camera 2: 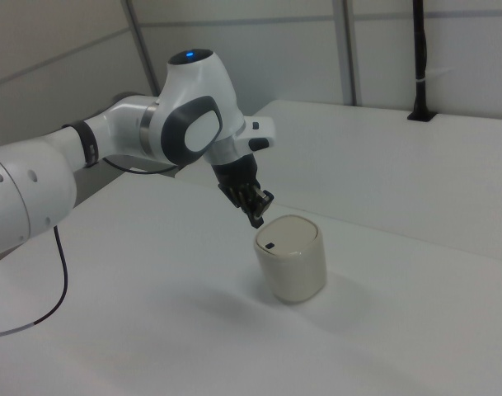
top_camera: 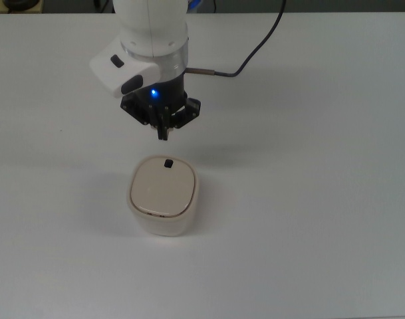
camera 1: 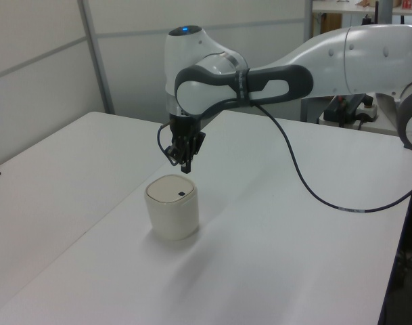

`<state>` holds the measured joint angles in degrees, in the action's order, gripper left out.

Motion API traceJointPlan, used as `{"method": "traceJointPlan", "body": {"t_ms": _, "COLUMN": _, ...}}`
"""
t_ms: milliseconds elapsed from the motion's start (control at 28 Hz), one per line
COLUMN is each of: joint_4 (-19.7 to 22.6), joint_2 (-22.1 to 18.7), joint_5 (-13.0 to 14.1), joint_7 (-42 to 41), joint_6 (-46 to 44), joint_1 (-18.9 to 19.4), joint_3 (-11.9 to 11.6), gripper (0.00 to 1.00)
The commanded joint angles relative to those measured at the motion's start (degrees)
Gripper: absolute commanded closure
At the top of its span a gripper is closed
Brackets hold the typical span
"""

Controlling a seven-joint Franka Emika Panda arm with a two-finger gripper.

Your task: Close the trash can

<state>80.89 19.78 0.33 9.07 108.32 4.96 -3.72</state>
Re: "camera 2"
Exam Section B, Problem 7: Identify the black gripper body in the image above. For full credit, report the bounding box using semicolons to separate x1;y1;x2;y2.
210;153;260;191

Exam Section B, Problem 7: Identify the small cream trash can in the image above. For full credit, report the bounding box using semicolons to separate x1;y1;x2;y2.
253;214;328;305

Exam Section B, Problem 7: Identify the black stand with clamp base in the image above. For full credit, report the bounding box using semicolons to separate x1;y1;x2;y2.
406;0;439;124

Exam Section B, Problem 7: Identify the black cable strap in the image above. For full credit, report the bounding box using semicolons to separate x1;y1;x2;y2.
71;119;100;168

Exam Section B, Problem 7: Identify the grey metal partition post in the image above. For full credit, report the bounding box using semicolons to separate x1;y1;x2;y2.
342;0;364;106
124;0;162;98

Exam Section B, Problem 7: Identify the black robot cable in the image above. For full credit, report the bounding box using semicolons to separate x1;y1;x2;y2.
0;158;180;337

